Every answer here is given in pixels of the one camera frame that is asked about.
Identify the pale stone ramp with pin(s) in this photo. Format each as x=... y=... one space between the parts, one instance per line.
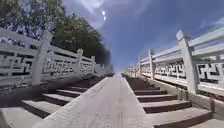
x=106 y=106

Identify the group of green trees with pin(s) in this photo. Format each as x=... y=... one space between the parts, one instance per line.
x=66 y=33

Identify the grey stone steps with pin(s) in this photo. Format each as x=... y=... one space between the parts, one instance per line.
x=43 y=103
x=163 y=103

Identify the white stone railing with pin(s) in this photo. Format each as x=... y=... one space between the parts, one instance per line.
x=40 y=63
x=186 y=66

